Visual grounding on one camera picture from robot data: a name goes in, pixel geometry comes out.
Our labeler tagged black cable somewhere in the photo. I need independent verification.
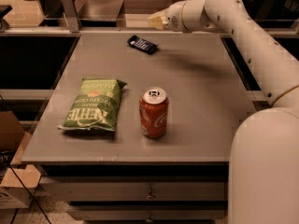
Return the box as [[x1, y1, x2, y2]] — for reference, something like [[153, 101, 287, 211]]
[[0, 149, 52, 224]]

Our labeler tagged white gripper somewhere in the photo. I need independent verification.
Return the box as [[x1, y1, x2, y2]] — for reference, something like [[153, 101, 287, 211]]
[[147, 1, 186, 32]]

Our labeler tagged green kettle chips bag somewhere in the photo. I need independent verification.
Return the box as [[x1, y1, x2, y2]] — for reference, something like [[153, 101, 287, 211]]
[[58, 78, 127, 132]]

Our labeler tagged grey upper drawer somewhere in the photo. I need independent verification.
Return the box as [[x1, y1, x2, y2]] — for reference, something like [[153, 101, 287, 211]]
[[40, 176, 227, 202]]

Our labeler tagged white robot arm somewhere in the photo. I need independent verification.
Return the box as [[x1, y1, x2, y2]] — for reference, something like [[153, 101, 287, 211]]
[[148, 0, 299, 224]]

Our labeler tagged left metal bracket post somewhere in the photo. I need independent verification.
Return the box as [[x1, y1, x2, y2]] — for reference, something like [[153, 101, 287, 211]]
[[62, 0, 80, 33]]

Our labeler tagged cardboard box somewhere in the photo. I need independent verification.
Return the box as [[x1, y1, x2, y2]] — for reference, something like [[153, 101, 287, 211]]
[[0, 111, 41, 209]]

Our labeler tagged red soda can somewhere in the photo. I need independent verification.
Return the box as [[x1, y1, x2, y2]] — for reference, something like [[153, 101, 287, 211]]
[[139, 87, 169, 138]]

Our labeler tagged grey lower drawer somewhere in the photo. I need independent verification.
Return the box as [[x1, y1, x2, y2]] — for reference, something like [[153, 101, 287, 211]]
[[67, 202, 227, 221]]

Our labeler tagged grey drawer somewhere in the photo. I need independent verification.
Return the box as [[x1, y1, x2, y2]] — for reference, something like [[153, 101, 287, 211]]
[[40, 176, 227, 202], [67, 202, 227, 221]]

